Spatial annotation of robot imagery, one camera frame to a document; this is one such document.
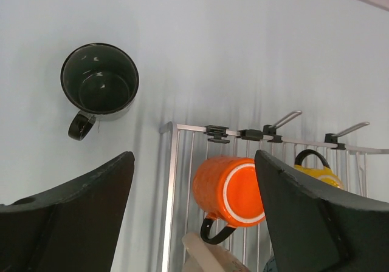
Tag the metal wire dish rack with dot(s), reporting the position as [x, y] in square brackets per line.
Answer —
[184, 147]

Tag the orange mug black handle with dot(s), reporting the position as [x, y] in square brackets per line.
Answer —
[226, 188]

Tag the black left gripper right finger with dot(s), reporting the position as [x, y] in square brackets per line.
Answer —
[314, 226]

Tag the yellow mug black handle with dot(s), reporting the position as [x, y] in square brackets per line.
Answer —
[324, 174]

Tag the cream floral mug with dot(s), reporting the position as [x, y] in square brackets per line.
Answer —
[209, 258]

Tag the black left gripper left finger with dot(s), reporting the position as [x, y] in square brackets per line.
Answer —
[74, 226]

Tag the black rack clip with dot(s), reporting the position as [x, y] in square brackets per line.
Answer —
[217, 134]
[251, 135]

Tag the dark green mug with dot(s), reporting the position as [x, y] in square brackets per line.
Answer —
[101, 81]

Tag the blue mug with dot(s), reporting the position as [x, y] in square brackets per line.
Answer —
[270, 266]

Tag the black clip with wire hook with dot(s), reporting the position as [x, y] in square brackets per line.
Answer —
[271, 129]
[333, 138]

